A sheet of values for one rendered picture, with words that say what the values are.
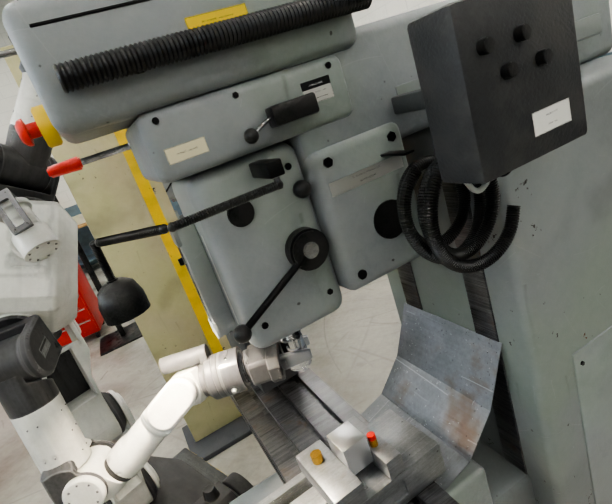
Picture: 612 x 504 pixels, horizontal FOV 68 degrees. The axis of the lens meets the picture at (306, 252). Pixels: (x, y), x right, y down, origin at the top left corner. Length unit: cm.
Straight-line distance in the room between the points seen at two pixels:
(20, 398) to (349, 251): 64
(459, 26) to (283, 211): 36
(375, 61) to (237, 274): 42
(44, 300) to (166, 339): 171
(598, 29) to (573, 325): 63
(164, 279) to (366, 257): 189
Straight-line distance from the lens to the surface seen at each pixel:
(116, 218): 252
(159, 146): 67
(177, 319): 266
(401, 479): 93
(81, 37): 67
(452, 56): 58
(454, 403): 112
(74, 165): 87
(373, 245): 80
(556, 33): 70
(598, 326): 112
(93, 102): 66
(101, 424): 148
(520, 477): 126
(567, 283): 100
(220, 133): 69
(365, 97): 80
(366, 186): 79
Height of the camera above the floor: 168
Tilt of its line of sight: 18 degrees down
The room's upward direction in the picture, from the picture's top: 19 degrees counter-clockwise
